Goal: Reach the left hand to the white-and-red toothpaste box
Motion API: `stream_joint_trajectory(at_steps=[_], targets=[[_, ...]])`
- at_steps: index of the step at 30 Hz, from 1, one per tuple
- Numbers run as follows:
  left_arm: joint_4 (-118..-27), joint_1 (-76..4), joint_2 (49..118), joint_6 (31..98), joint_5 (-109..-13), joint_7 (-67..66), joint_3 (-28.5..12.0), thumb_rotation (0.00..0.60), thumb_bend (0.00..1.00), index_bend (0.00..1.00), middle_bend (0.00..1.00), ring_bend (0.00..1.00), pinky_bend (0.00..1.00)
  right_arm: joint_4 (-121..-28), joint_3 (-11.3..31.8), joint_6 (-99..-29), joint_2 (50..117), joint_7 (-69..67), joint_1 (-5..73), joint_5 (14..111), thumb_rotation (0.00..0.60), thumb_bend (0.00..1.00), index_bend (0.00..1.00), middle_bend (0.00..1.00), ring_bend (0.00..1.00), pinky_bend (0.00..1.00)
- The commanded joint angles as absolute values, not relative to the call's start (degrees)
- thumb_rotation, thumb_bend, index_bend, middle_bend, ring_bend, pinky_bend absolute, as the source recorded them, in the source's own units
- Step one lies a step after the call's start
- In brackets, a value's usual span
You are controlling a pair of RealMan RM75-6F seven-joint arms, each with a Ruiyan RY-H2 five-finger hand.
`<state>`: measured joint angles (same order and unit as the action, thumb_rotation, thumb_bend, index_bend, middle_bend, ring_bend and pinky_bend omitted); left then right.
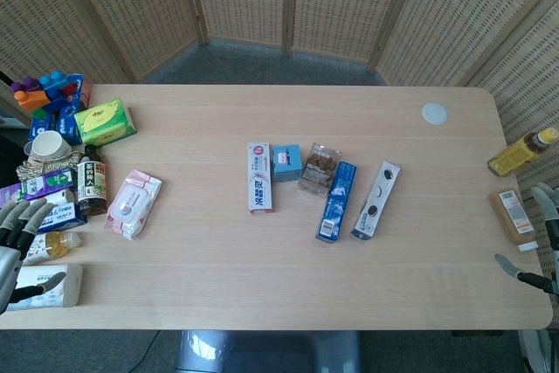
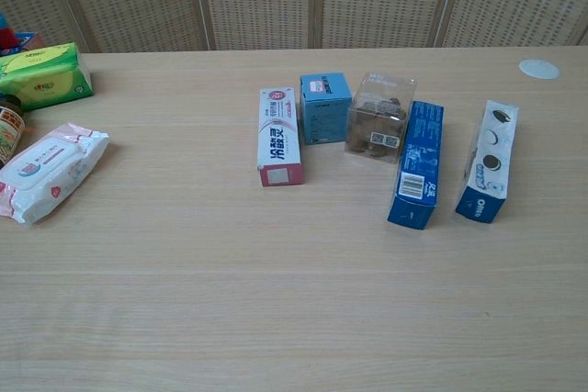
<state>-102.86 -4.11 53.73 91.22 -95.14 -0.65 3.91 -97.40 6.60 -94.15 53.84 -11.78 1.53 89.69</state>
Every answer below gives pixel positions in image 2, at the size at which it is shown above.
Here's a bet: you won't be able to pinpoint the pink white wet wipes pack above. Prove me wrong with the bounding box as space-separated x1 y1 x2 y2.
0 122 111 228

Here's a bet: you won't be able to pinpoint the clear bag of cookies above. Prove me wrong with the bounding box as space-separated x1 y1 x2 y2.
344 72 419 164

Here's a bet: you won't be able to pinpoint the dark tea bottle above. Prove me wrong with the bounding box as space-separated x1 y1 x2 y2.
0 94 27 171

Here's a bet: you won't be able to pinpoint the green tissue pack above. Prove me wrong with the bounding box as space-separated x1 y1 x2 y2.
0 41 95 112

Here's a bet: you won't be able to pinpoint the colourful toy blocks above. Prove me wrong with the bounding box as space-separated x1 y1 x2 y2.
0 13 17 50

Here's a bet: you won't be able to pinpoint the blue Oreo box with barcode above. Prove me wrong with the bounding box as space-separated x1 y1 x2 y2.
386 100 446 230

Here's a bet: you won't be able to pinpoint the white blue Oreo cookie box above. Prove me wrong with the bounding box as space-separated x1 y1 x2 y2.
454 99 521 223

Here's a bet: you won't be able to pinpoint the light blue cube box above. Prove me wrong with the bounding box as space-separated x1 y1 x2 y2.
299 72 354 146

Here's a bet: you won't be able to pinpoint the white round table cap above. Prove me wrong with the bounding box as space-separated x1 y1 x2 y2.
518 59 562 80

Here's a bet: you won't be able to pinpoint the blue red tissue pack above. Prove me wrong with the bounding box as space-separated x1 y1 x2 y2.
0 31 47 59

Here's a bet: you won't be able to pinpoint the white printed carton box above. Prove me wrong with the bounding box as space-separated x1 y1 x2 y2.
255 85 305 188

